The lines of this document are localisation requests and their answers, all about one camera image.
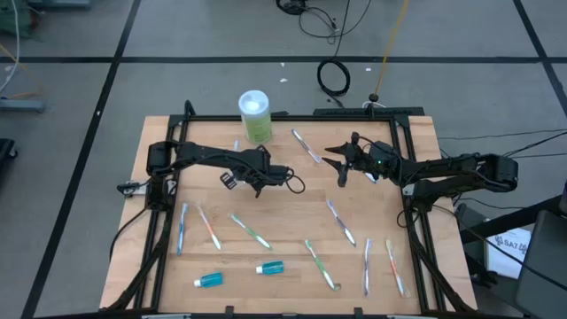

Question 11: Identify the small teal mouthwash bottle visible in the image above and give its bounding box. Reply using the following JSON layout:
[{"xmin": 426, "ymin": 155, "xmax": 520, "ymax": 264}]
[
  {"xmin": 254, "ymin": 260, "xmax": 285, "ymax": 277},
  {"xmin": 192, "ymin": 271, "xmax": 225, "ymax": 289}
]

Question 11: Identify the purple toothbrush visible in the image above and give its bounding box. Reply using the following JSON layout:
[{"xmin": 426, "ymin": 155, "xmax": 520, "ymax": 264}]
[
  {"xmin": 362, "ymin": 237, "xmax": 373, "ymax": 298},
  {"xmin": 291, "ymin": 128, "xmax": 323, "ymax": 165},
  {"xmin": 325, "ymin": 198, "xmax": 358, "ymax": 248}
]

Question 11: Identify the black floor cable bundle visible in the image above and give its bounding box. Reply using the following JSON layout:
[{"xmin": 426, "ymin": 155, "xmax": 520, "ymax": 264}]
[{"xmin": 275, "ymin": 0, "xmax": 374, "ymax": 45}]

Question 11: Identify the white-lidded green wipes canister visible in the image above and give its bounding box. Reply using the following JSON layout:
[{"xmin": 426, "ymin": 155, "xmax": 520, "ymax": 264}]
[{"xmin": 237, "ymin": 89, "xmax": 274, "ymax": 145}]

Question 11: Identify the black case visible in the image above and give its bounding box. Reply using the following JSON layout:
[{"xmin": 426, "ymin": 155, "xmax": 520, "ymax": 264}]
[{"xmin": 515, "ymin": 210, "xmax": 567, "ymax": 319}]

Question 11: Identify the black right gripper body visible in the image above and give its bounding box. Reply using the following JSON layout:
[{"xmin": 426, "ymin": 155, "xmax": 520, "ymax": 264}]
[{"xmin": 338, "ymin": 131, "xmax": 400, "ymax": 188}]

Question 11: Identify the orange toothbrush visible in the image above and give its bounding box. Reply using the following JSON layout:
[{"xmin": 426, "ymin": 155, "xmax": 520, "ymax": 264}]
[
  {"xmin": 384, "ymin": 238, "xmax": 411, "ymax": 299},
  {"xmin": 196, "ymin": 204, "xmax": 222, "ymax": 252}
]

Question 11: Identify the white floor cable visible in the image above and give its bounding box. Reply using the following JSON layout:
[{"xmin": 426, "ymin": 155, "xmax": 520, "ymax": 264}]
[{"xmin": 0, "ymin": 0, "xmax": 22, "ymax": 94}]

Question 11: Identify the yellow hanging cable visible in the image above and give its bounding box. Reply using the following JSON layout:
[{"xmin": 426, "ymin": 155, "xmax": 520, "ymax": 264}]
[{"xmin": 375, "ymin": 0, "xmax": 411, "ymax": 97}]

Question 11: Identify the green toothbrush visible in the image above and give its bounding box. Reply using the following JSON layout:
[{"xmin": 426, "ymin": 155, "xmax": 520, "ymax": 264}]
[
  {"xmin": 228, "ymin": 213, "xmax": 273, "ymax": 251},
  {"xmin": 304, "ymin": 239, "xmax": 342, "ymax": 292}
]

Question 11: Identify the green floor object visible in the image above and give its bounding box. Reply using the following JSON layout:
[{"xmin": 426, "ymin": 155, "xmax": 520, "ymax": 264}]
[{"xmin": 0, "ymin": 0, "xmax": 39, "ymax": 39}]

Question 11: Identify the black floor object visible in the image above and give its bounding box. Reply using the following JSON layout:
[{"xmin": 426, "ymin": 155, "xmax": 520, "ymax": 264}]
[{"xmin": 0, "ymin": 137, "xmax": 19, "ymax": 172}]

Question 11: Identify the coiled black floor cable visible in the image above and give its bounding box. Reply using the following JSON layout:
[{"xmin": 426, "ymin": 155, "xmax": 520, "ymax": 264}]
[{"xmin": 315, "ymin": 58, "xmax": 352, "ymax": 97}]

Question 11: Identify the thin black floor cable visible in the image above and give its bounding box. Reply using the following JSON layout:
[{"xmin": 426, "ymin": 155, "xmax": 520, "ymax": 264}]
[
  {"xmin": 437, "ymin": 128, "xmax": 567, "ymax": 141},
  {"xmin": 502, "ymin": 131, "xmax": 567, "ymax": 160}
]

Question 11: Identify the grey floor bar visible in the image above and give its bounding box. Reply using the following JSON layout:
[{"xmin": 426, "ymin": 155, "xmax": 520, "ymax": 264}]
[{"xmin": 0, "ymin": 97, "xmax": 47, "ymax": 114}]

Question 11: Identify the white printed paper sheet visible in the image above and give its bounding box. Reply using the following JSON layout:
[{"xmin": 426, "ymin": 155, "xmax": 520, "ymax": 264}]
[{"xmin": 485, "ymin": 228, "xmax": 532, "ymax": 280}]

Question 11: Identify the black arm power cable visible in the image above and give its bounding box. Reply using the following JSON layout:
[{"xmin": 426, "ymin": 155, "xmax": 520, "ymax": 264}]
[{"xmin": 108, "ymin": 206, "xmax": 151, "ymax": 263}]

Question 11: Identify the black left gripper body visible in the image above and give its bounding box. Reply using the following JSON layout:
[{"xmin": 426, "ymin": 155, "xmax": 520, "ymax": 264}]
[{"xmin": 220, "ymin": 148, "xmax": 291, "ymax": 198}]

